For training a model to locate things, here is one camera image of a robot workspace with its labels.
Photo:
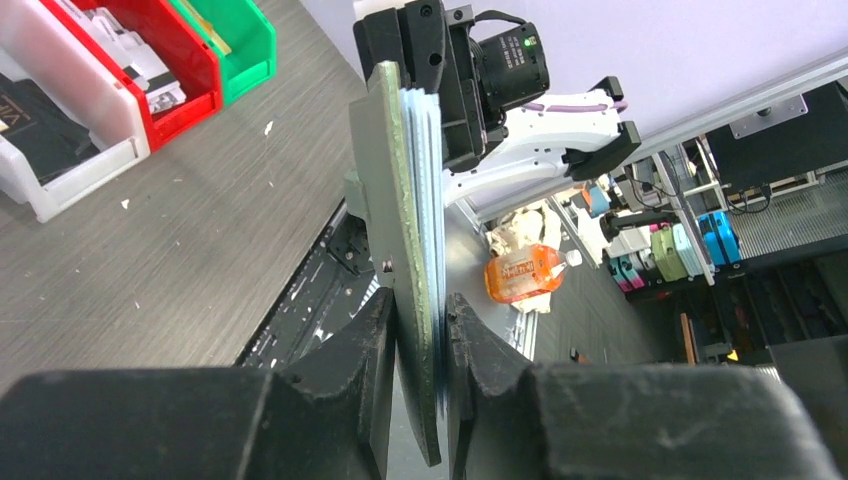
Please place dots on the red bin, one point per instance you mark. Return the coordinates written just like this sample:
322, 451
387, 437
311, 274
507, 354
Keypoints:
179, 47

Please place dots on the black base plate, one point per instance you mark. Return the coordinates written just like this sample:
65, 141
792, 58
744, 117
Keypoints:
330, 285

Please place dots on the green suitcase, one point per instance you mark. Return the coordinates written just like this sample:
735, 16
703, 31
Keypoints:
666, 256

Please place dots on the white items in red bin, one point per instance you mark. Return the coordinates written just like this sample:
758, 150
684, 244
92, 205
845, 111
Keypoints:
132, 54

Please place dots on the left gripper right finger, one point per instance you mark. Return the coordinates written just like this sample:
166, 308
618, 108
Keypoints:
510, 418

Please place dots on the black item in white bin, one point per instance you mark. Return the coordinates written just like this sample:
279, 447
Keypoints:
51, 141

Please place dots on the white bin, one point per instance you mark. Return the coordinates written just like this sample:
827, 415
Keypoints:
36, 46

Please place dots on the green bin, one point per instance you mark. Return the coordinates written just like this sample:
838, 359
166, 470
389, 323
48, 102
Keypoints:
250, 35

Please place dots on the tan items in green bin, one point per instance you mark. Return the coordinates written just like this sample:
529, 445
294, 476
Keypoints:
207, 28

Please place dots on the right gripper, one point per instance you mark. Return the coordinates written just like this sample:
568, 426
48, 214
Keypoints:
431, 45

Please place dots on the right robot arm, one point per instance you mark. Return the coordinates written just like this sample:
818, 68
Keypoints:
531, 134

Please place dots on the blue suitcase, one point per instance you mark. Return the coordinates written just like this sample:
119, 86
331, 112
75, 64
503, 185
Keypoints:
720, 239

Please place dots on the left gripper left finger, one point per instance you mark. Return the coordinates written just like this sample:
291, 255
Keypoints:
326, 416

